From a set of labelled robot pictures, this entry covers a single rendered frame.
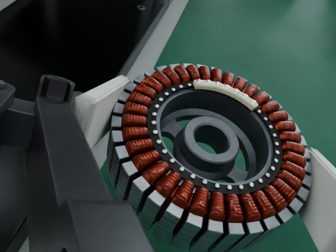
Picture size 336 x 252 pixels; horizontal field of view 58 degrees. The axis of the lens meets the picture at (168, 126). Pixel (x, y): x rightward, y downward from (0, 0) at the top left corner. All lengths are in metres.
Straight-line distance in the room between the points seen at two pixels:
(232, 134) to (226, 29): 0.25
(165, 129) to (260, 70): 0.21
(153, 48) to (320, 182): 0.23
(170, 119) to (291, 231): 0.13
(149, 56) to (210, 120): 0.16
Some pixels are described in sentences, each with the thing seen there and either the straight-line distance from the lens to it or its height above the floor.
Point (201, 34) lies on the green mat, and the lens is 0.39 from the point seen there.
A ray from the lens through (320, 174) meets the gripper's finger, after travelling 0.17.
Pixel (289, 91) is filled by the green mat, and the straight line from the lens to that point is 0.36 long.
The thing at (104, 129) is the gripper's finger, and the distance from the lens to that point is 0.16.
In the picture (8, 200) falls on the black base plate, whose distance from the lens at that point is 0.20.
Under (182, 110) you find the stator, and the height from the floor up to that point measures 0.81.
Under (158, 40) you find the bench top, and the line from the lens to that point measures 0.36.
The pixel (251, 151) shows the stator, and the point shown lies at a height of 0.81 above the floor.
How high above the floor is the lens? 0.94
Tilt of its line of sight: 48 degrees down
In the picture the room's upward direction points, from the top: 20 degrees clockwise
